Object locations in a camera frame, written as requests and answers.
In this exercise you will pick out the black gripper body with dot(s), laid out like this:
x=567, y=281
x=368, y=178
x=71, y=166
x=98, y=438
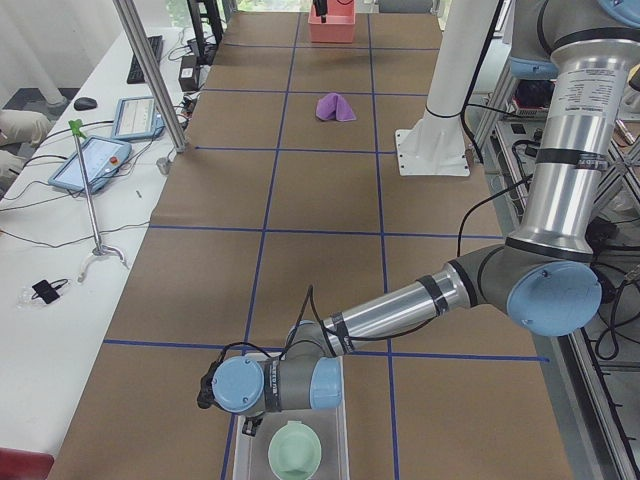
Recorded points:
x=249, y=426

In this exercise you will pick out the pale green bowl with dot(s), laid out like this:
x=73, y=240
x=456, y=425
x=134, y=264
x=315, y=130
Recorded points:
x=295, y=451

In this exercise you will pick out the purple cloth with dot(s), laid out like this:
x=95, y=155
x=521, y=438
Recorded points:
x=334, y=106

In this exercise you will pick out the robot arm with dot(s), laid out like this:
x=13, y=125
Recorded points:
x=540, y=276
x=320, y=8

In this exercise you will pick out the translucent white storage box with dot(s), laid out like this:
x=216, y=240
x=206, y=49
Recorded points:
x=330, y=425

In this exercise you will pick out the small black device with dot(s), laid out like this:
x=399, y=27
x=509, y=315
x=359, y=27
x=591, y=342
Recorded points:
x=47, y=291

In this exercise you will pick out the blue teach pendant near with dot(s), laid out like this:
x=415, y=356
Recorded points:
x=103, y=157

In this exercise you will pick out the blue teach pendant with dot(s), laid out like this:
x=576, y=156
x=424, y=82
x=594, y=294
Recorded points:
x=137, y=118
x=103, y=157

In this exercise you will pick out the blue teach pendant far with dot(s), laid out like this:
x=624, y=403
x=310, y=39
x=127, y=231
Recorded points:
x=137, y=118

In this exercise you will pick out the metal reacher grabber tool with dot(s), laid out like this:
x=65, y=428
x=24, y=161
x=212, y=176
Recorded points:
x=100, y=250

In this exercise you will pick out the black computer mouse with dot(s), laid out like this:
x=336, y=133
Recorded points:
x=85, y=103

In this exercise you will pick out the black power adapter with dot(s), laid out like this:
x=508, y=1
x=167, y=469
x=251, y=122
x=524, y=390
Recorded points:
x=189, y=73

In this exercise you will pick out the pink plastic bin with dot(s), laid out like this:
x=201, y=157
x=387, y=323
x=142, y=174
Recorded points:
x=340, y=24

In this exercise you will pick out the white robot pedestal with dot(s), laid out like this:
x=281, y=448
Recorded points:
x=435, y=145

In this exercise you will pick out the aluminium frame post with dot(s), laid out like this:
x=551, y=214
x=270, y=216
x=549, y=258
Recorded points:
x=136, y=35

